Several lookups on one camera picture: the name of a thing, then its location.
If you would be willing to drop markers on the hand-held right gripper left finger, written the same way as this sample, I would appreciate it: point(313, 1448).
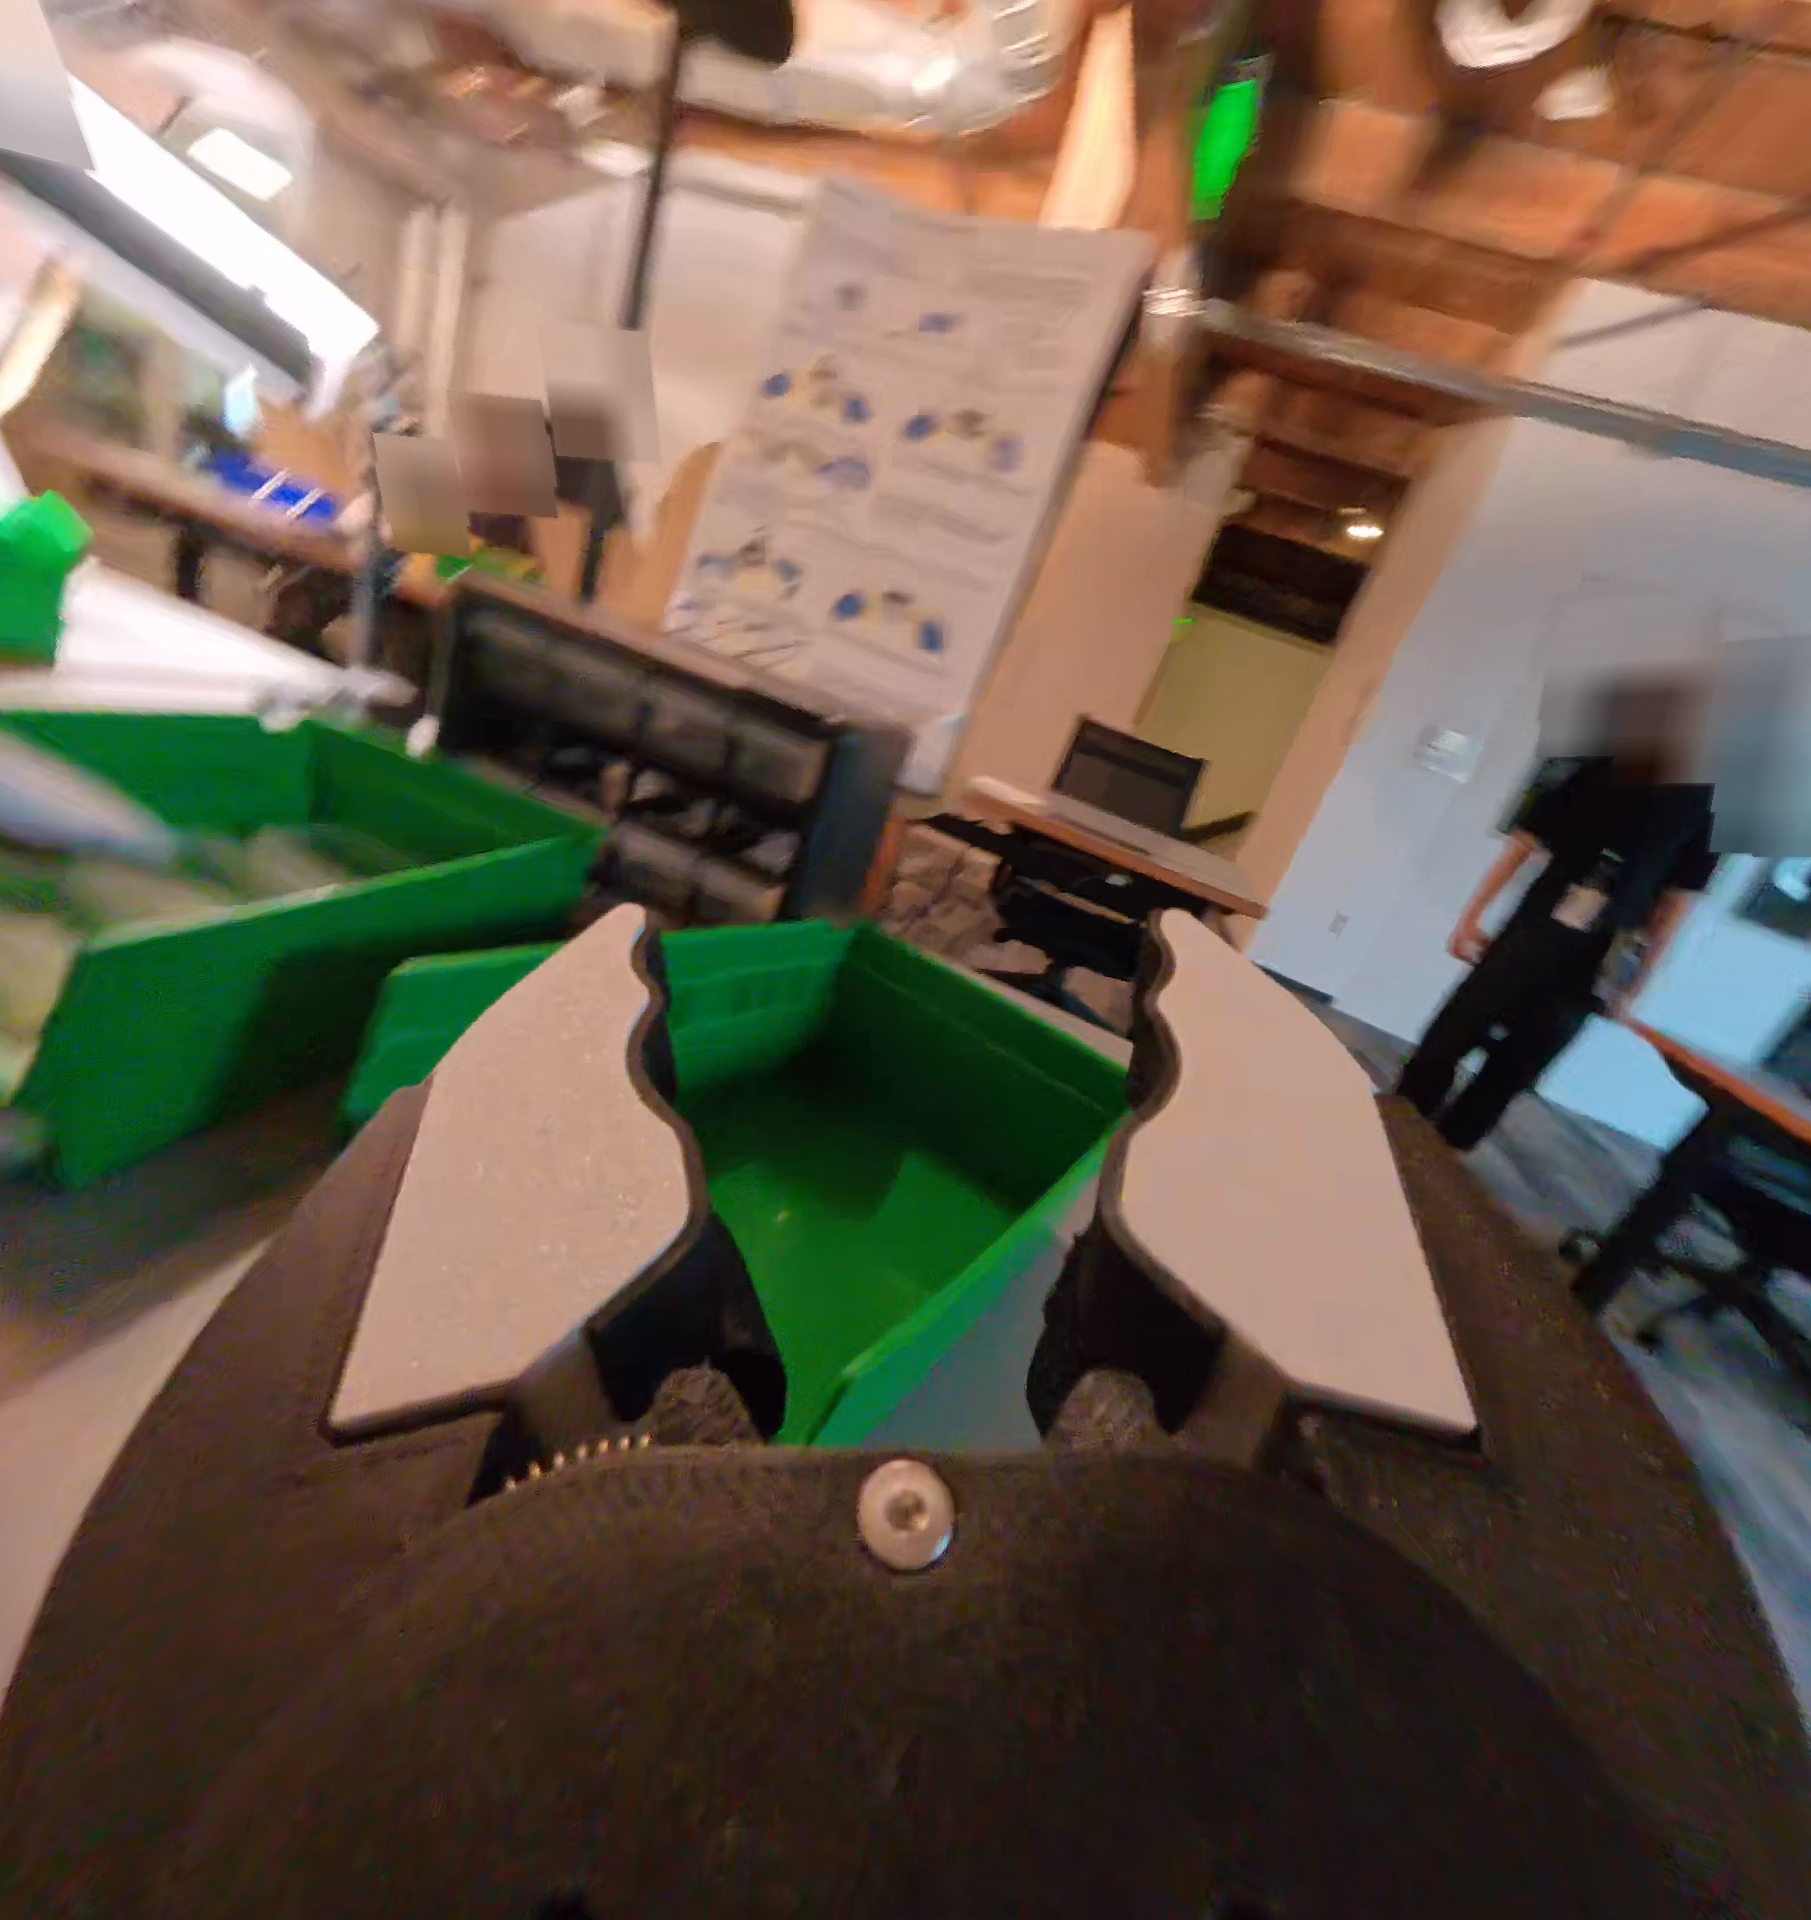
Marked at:
point(527, 1185)

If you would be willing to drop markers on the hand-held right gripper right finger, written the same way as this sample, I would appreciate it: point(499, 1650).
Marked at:
point(1262, 1201)

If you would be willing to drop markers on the green plastic bin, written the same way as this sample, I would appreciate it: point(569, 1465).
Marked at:
point(4, 581)
point(872, 1201)
point(243, 1018)

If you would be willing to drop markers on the black drawer cabinet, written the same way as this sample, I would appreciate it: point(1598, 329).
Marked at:
point(861, 808)

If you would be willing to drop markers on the rows of clear drawers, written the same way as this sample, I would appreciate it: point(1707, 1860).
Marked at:
point(653, 718)

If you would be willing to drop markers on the grey top desk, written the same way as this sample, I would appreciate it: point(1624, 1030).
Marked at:
point(1150, 862)

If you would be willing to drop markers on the black office chair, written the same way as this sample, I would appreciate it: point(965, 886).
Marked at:
point(1132, 780)

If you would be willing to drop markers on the blue plastic bin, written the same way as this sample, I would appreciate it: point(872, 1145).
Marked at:
point(284, 485)

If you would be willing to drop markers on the white instruction poster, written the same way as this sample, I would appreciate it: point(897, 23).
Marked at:
point(921, 378)

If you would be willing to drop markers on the long ceiling light fixture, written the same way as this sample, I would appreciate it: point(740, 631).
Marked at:
point(217, 228)

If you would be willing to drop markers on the green exit sign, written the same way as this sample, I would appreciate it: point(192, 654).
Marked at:
point(1231, 141)

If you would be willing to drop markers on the white ceiling spotlight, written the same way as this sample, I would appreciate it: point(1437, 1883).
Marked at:
point(1573, 93)

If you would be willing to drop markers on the small white wall sign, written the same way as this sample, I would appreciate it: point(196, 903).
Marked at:
point(1452, 752)

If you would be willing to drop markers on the framed wall picture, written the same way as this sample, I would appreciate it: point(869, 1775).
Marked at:
point(1810, 896)

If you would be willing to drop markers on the silver air duct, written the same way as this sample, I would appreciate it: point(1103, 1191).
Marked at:
point(921, 66)

